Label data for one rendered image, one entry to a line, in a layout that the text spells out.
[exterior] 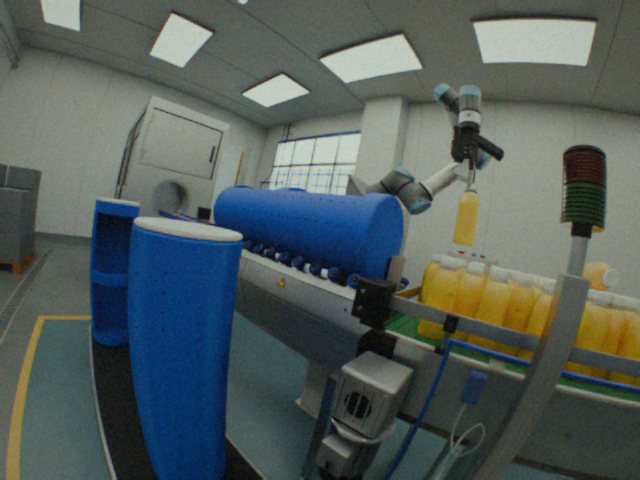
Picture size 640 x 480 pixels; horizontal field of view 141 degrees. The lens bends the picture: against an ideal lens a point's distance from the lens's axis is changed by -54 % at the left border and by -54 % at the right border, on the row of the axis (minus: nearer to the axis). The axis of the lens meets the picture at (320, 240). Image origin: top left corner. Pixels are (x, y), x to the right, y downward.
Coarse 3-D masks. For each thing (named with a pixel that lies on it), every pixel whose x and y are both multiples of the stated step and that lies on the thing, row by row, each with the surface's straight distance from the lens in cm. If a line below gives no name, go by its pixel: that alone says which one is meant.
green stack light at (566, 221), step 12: (564, 192) 37; (576, 192) 36; (588, 192) 36; (600, 192) 37; (564, 204) 37; (576, 204) 36; (588, 204) 35; (600, 204) 36; (564, 216) 36; (576, 216) 35; (588, 216) 35; (600, 216) 36; (600, 228) 37
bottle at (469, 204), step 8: (464, 192) 79; (472, 192) 79; (464, 200) 77; (472, 200) 77; (464, 208) 76; (472, 208) 76; (464, 216) 76; (472, 216) 76; (456, 224) 77; (464, 224) 75; (472, 224) 76; (456, 232) 76; (464, 232) 75; (472, 232) 76; (456, 240) 76; (464, 240) 75; (472, 240) 76
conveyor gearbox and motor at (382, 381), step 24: (360, 360) 50; (384, 360) 52; (336, 384) 49; (360, 384) 46; (384, 384) 44; (408, 384) 52; (336, 408) 51; (360, 408) 48; (384, 408) 46; (336, 432) 55; (360, 432) 52; (384, 432) 54; (336, 456) 52; (360, 456) 58
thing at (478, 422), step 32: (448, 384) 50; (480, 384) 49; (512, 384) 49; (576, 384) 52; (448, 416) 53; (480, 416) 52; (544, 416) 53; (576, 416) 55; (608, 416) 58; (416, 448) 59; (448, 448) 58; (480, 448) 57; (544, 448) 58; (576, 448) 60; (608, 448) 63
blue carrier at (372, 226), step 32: (224, 192) 128; (256, 192) 106; (288, 192) 92; (224, 224) 121; (256, 224) 97; (288, 224) 83; (320, 224) 74; (352, 224) 67; (384, 224) 73; (320, 256) 76; (352, 256) 68; (384, 256) 78
